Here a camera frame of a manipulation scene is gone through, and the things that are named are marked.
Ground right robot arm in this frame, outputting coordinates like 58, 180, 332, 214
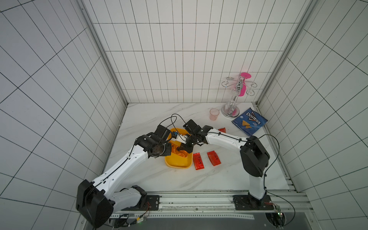
178, 123, 270, 210

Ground blue Doritos chip bag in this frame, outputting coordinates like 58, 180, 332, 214
232, 108, 268, 136

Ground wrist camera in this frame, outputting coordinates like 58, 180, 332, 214
183, 119, 202, 135
153, 125, 171, 142

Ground pink wine glass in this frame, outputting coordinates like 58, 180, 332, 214
239, 72, 252, 97

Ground orange tea bag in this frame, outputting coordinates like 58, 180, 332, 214
171, 144, 188, 158

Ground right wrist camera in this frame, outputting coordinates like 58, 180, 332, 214
183, 119, 202, 135

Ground metal cup drying rack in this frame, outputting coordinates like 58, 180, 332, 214
221, 74, 257, 118

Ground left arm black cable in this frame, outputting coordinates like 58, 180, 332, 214
158, 116, 180, 141

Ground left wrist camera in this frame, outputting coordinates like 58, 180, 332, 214
153, 125, 171, 142

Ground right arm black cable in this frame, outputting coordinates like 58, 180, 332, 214
171, 113, 296, 219

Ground clear wine glass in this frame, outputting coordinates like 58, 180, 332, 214
224, 93, 237, 117

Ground aluminium mounting rail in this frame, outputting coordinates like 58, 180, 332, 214
77, 191, 317, 220

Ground yellow plastic storage box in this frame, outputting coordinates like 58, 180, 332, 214
165, 137, 193, 169

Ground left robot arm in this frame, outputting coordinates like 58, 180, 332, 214
76, 133, 172, 229

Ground pink transparent plastic cup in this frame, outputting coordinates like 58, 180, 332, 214
209, 108, 219, 121

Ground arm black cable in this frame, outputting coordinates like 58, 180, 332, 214
158, 116, 180, 141
171, 113, 296, 219

